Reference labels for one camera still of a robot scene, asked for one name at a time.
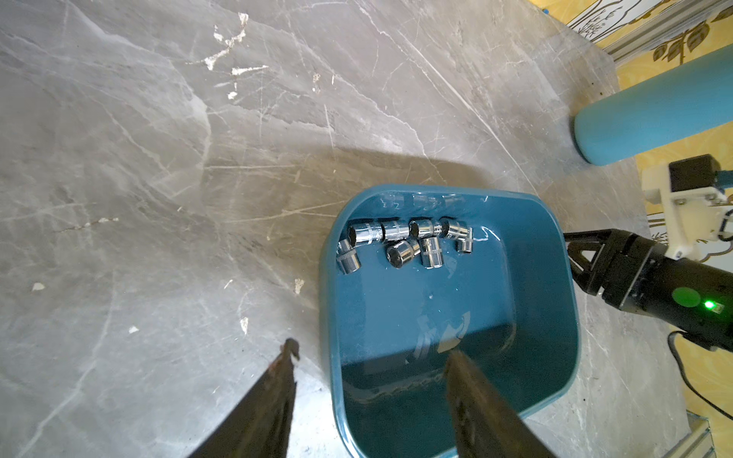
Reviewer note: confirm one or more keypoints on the teal cylindrical vase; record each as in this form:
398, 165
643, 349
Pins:
688, 100

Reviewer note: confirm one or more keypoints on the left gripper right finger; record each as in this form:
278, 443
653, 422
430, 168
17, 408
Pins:
484, 424

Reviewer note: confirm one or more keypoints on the teal plastic storage box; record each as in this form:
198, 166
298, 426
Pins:
387, 332

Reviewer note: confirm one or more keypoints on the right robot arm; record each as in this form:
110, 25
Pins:
694, 297

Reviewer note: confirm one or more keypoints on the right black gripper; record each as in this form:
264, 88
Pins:
613, 264

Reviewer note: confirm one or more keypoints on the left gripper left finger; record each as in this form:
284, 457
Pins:
260, 424

